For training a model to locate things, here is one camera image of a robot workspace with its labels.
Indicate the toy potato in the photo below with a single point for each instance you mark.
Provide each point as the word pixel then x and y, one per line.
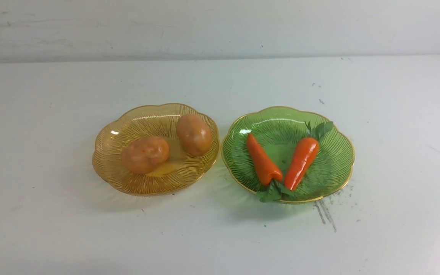
pixel 145 155
pixel 194 134

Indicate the toy carrot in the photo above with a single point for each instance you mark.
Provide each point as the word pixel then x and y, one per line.
pixel 305 154
pixel 268 173

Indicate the amber ribbed plastic plate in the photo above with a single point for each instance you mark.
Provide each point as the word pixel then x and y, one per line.
pixel 179 172

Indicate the green ribbed plastic plate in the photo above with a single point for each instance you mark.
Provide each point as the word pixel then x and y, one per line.
pixel 278 130

